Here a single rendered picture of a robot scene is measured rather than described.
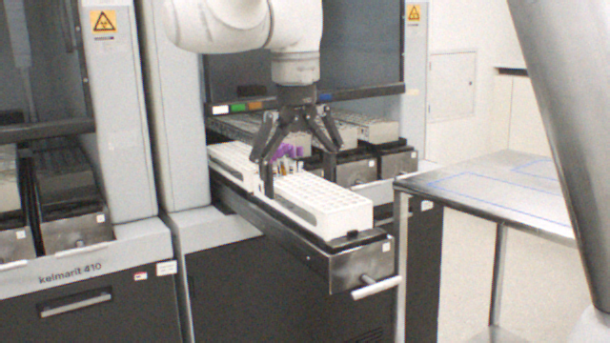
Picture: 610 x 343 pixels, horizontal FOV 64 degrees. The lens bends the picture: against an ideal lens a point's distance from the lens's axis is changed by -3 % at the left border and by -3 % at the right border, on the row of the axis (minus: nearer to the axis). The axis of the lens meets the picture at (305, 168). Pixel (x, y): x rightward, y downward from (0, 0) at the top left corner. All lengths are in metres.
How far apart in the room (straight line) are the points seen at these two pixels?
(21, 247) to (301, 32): 0.69
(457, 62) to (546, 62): 2.94
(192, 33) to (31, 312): 0.69
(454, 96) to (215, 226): 2.35
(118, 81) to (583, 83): 0.98
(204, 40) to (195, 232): 0.53
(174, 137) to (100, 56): 0.24
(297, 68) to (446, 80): 2.39
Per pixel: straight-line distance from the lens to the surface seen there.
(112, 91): 1.17
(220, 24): 0.79
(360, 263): 0.86
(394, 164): 1.44
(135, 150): 1.20
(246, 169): 1.11
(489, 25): 3.50
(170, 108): 1.20
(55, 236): 1.13
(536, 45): 0.37
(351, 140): 1.42
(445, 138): 3.32
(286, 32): 0.88
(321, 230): 0.85
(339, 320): 1.52
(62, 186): 1.18
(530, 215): 0.99
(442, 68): 3.21
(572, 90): 0.35
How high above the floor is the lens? 1.16
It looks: 16 degrees down
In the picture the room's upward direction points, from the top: 2 degrees counter-clockwise
